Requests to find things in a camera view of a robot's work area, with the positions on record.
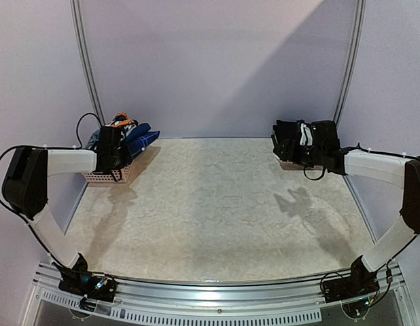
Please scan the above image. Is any black t-shirt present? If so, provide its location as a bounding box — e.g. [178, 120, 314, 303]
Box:
[271, 120, 340, 149]

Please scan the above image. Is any blue plaid garment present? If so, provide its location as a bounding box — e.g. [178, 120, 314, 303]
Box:
[124, 129, 160, 159]

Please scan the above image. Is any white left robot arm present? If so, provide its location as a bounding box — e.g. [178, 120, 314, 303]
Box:
[0, 113, 130, 269]

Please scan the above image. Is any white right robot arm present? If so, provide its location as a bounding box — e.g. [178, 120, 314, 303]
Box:
[272, 120, 420, 296]

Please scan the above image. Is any camouflage orange garment pile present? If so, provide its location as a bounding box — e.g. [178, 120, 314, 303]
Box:
[86, 112, 139, 149]

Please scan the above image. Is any solid navy blue garment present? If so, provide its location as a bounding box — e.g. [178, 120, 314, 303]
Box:
[124, 123, 151, 142]

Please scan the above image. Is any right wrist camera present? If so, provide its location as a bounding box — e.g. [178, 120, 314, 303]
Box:
[300, 122, 313, 146]

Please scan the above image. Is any right aluminium frame post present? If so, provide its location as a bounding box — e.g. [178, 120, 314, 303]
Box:
[333, 0, 366, 126]

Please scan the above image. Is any aluminium frame post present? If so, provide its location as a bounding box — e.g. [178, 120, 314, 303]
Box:
[70, 0, 105, 124]
[333, 0, 366, 126]

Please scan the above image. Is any aluminium front rail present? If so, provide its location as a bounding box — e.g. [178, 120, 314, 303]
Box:
[22, 264, 417, 325]

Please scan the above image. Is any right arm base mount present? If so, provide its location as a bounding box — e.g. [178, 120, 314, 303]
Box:
[319, 272, 380, 303]

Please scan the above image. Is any left aluminium frame post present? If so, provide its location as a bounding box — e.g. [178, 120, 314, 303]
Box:
[70, 0, 105, 124]

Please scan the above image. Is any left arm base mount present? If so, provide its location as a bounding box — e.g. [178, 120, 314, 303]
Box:
[58, 271, 118, 302]

